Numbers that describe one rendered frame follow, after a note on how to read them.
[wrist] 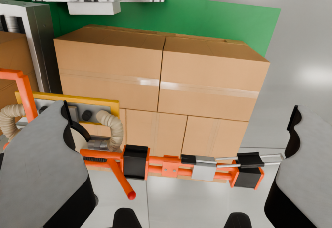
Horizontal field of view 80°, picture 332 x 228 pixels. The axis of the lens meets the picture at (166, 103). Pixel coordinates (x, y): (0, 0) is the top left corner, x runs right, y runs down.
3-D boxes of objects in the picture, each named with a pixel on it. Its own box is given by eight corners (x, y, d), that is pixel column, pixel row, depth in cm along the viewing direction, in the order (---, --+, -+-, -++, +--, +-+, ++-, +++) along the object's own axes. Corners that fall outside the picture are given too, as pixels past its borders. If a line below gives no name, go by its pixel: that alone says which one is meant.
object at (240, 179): (227, 175, 68) (230, 188, 63) (232, 159, 64) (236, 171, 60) (251, 177, 68) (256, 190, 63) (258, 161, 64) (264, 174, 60)
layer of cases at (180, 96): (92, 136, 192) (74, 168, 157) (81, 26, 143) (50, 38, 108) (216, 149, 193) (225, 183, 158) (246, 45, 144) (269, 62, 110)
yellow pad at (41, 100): (24, 114, 71) (15, 122, 67) (17, 89, 67) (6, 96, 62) (119, 124, 72) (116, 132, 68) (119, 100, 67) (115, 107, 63)
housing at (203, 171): (189, 168, 67) (190, 179, 63) (193, 154, 64) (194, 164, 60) (210, 170, 68) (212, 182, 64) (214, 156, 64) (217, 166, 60)
